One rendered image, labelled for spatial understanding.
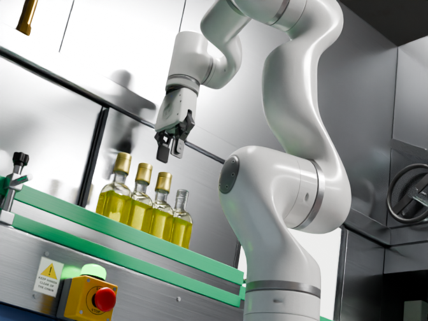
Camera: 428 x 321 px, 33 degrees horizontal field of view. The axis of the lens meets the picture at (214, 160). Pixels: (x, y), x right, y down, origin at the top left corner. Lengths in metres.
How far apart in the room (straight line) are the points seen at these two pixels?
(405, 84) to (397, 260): 0.67
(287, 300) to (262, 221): 0.13
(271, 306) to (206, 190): 0.83
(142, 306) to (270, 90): 0.47
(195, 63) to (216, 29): 0.15
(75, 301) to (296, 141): 0.46
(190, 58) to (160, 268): 0.56
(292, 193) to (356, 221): 1.22
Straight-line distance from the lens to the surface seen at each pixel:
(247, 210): 1.13
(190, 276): 1.49
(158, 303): 1.41
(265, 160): 1.14
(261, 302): 1.12
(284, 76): 1.27
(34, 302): 1.27
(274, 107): 1.25
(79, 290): 1.24
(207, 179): 1.91
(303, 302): 1.12
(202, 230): 1.87
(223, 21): 1.62
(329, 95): 2.42
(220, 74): 1.77
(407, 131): 2.63
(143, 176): 1.60
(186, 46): 1.77
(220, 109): 2.04
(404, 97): 2.71
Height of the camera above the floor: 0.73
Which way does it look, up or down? 23 degrees up
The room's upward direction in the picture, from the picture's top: 10 degrees clockwise
